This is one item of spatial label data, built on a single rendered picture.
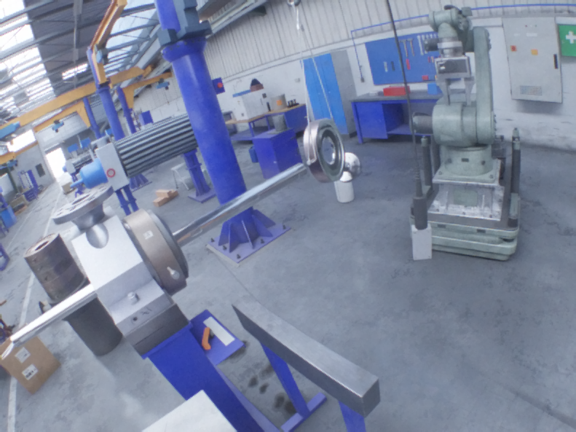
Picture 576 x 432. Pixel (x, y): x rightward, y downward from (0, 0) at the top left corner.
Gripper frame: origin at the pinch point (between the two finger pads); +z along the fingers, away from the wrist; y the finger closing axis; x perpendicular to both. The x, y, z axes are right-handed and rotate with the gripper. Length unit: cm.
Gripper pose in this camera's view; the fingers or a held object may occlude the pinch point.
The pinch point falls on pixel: (457, 99)
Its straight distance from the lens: 217.3
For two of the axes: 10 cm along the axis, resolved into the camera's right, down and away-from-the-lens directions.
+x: -6.1, 4.9, -6.2
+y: -7.5, -1.1, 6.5
